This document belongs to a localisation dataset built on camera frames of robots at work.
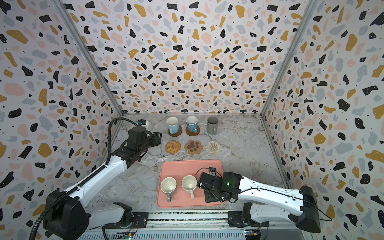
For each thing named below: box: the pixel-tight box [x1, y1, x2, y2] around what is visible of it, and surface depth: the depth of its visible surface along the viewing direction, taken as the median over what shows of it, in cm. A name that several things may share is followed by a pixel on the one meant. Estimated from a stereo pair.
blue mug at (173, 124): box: [166, 116, 180, 135], surface depth 105 cm
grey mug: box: [207, 116, 219, 135], surface depth 105 cm
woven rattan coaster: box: [164, 140, 182, 154], surface depth 103 cm
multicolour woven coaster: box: [205, 141, 221, 154], surface depth 104 cm
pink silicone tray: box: [156, 188, 227, 208], surface depth 80 cm
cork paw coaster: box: [184, 139, 203, 155], surface depth 105 cm
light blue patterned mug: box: [186, 115, 199, 134], surface depth 106 cm
